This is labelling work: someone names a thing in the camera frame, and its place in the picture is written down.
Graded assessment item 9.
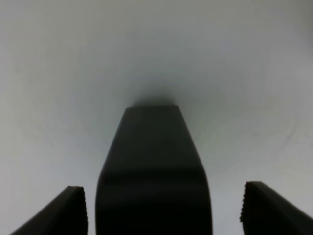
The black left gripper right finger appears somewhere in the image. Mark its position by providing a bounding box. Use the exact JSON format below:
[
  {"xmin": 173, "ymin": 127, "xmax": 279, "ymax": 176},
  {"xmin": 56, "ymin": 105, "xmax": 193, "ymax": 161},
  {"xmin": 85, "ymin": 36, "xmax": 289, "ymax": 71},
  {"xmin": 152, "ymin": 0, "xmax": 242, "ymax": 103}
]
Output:
[{"xmin": 240, "ymin": 181, "xmax": 313, "ymax": 235}]

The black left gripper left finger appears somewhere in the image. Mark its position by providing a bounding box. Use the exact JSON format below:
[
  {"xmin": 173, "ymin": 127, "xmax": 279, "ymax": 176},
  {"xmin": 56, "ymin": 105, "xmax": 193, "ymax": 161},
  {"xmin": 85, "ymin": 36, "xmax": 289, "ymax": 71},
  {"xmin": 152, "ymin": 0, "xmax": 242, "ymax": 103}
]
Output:
[{"xmin": 12, "ymin": 186, "xmax": 88, "ymax": 235}]

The dark green pump bottle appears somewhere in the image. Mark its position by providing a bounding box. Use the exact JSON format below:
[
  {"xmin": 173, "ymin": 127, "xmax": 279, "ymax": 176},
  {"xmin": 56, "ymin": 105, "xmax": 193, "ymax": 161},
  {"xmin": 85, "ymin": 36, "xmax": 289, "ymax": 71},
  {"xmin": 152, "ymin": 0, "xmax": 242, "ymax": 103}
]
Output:
[{"xmin": 95, "ymin": 105, "xmax": 213, "ymax": 235}]

